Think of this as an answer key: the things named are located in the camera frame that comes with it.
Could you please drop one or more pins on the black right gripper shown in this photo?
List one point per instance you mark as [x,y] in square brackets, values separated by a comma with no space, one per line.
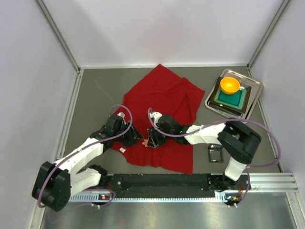
[155,137]

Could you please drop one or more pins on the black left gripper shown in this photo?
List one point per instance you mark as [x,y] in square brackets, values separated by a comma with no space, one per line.
[131,133]

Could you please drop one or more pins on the pink leaf brooch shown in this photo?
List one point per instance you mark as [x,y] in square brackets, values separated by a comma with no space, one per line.
[144,143]

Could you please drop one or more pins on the red garment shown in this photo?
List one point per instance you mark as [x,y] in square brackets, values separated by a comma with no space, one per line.
[167,93]

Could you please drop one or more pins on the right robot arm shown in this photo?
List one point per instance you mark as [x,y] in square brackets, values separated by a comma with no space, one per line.
[240,141]

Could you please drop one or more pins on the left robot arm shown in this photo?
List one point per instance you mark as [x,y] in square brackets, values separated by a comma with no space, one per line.
[74,163]

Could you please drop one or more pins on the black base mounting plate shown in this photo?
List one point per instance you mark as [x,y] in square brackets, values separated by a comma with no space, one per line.
[206,182]

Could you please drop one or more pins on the small black open box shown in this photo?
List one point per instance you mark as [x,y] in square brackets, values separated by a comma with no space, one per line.
[215,153]

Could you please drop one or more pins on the orange bowl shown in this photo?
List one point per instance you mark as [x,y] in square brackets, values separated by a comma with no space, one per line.
[229,85]

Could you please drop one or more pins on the black and teal square plate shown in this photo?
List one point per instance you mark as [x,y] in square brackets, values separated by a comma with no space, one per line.
[237,102]

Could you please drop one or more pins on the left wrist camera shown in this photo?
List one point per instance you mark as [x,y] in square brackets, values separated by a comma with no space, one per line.
[121,114]

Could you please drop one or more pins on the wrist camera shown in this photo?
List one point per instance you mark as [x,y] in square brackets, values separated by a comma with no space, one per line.
[154,117]
[121,114]

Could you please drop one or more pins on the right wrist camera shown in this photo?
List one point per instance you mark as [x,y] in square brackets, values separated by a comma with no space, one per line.
[154,117]

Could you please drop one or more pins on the grey slotted cable duct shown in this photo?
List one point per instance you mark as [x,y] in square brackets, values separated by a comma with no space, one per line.
[104,197]

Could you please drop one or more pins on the aluminium frame rail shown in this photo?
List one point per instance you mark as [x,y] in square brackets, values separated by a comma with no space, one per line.
[63,183]

